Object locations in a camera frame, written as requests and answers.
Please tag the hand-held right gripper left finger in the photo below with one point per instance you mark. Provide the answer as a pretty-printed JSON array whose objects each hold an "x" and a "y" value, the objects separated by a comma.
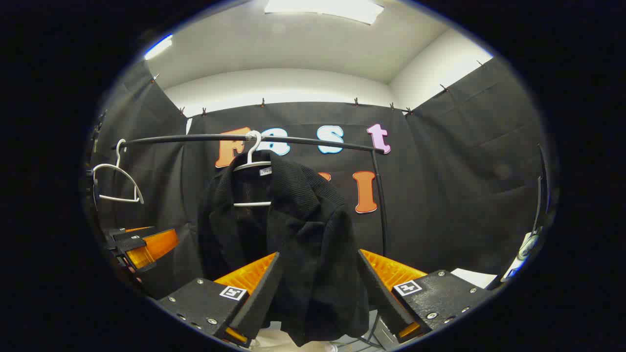
[{"x": 259, "y": 298}]

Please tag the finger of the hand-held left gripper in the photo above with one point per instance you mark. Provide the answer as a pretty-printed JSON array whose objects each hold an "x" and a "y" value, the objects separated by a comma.
[
  {"x": 122, "y": 237},
  {"x": 151, "y": 249}
]

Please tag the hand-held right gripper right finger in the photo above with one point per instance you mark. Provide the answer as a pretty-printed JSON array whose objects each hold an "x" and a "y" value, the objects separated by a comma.
[{"x": 379, "y": 293}]

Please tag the white laundry hamper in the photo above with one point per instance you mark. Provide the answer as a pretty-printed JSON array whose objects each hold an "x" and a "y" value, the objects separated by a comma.
[{"x": 274, "y": 340}]

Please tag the black knit jacket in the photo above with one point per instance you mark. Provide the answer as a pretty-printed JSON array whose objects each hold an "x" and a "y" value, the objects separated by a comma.
[{"x": 303, "y": 244}]

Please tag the white plastic hanger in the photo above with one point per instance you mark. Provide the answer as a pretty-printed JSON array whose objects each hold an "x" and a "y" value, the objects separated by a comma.
[
  {"x": 252, "y": 204},
  {"x": 120, "y": 199}
]

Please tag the white paper sheet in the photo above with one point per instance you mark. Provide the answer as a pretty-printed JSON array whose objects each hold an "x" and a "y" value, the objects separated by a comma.
[{"x": 474, "y": 278}]

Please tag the black backdrop cloth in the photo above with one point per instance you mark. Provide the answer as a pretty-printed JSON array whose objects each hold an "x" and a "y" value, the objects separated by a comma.
[{"x": 440, "y": 195}]

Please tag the white and blue device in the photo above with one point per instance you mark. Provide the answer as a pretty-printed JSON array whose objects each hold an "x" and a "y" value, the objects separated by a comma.
[{"x": 528, "y": 247}]

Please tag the thin black stand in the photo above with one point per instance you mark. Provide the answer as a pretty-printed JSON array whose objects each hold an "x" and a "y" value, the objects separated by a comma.
[{"x": 539, "y": 205}]

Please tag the large ceiling light panel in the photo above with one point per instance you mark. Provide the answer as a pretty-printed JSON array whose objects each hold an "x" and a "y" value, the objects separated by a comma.
[{"x": 323, "y": 7}]

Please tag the black clothes rail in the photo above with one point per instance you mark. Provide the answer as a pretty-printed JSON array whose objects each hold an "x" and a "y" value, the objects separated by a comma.
[{"x": 195, "y": 138}]

